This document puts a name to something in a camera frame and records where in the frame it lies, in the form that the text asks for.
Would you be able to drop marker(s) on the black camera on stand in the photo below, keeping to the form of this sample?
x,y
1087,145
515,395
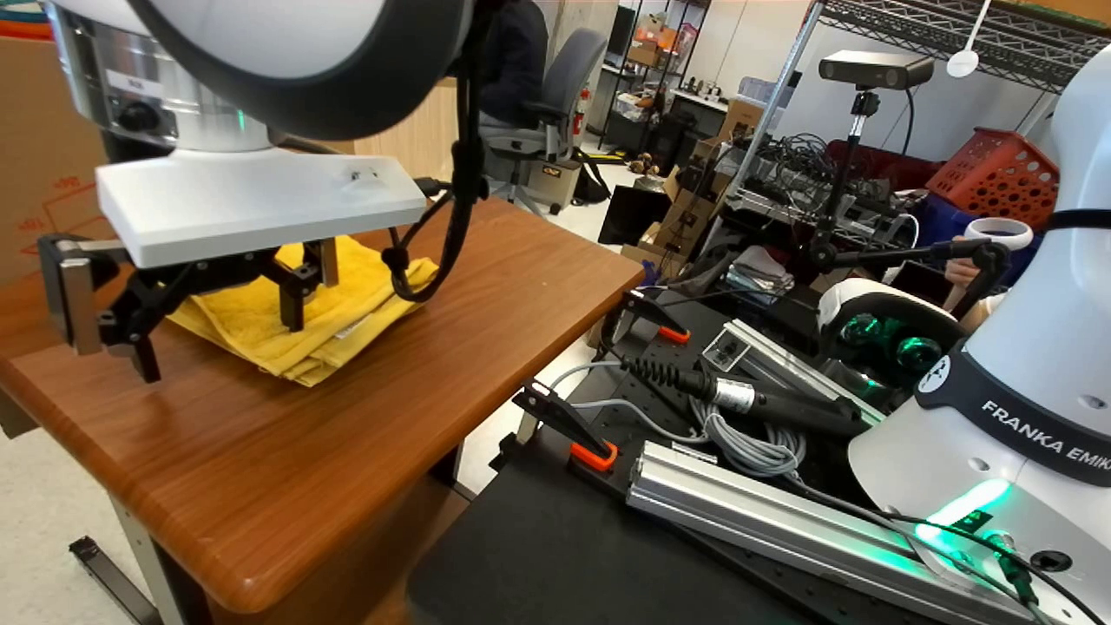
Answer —
x,y
875,69

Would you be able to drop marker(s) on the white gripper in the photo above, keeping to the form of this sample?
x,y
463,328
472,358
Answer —
x,y
256,204

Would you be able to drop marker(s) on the black flat monitor panel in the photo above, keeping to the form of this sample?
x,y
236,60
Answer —
x,y
634,216

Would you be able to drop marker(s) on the black orange bar clamp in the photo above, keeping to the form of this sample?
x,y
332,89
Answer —
x,y
660,330
572,439

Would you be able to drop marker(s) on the white tape roll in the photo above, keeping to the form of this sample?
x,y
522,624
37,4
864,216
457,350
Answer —
x,y
1002,232

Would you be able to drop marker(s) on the metal wrist camera bracket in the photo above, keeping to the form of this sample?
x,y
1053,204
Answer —
x,y
75,298

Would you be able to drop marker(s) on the black perforated base board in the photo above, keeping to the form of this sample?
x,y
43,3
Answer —
x,y
557,543

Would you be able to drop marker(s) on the black camera stand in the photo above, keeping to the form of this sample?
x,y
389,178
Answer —
x,y
853,176

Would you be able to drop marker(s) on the white device with green light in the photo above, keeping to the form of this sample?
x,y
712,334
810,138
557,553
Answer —
x,y
885,330

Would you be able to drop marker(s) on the grey office chair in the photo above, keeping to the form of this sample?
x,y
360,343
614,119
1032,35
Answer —
x,y
557,106

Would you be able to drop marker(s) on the plain cardboard box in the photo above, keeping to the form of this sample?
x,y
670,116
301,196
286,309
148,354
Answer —
x,y
411,132

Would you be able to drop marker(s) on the red plastic crate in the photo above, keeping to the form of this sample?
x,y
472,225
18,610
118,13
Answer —
x,y
994,176

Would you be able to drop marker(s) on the black metal desk leg frame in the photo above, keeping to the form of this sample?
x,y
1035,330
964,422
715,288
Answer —
x,y
127,566

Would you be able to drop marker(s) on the large cardboard box red print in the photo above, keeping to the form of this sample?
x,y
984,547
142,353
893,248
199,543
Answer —
x,y
37,150

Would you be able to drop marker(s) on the aluminium profile rail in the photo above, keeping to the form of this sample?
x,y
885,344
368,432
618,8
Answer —
x,y
787,522

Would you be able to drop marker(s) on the yellow towel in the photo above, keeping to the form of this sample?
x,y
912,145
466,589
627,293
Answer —
x,y
347,315

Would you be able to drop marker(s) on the silver box device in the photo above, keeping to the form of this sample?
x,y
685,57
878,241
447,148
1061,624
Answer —
x,y
768,353

